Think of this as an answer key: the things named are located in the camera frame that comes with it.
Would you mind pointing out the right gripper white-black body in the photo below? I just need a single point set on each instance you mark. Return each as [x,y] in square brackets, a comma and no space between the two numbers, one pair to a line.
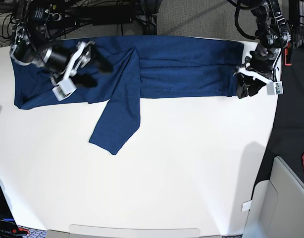
[63,64]

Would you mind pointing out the left gripper white-black body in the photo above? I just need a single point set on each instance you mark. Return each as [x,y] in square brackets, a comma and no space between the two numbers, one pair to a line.
[262,64]

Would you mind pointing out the blue long-sleeve shirt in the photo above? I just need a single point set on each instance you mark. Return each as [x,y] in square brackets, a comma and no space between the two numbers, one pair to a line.
[154,67]

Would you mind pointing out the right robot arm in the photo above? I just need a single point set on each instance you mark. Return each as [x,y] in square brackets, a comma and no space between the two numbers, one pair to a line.
[35,31]

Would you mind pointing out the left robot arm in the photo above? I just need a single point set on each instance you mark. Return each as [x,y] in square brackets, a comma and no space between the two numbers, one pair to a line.
[272,28]

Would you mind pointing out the red clamp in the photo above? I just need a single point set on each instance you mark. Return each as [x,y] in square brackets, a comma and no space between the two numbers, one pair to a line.
[287,56]

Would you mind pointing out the black power supply box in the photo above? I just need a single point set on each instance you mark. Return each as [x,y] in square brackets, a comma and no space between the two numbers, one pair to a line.
[113,14]

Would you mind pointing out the beige plastic bin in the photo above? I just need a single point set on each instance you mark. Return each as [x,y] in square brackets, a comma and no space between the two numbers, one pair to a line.
[277,206]

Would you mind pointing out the cardboard box edge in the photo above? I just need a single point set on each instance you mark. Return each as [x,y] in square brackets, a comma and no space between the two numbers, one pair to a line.
[57,234]

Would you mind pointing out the black box with label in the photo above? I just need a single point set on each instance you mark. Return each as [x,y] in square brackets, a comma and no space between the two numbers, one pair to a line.
[7,228]

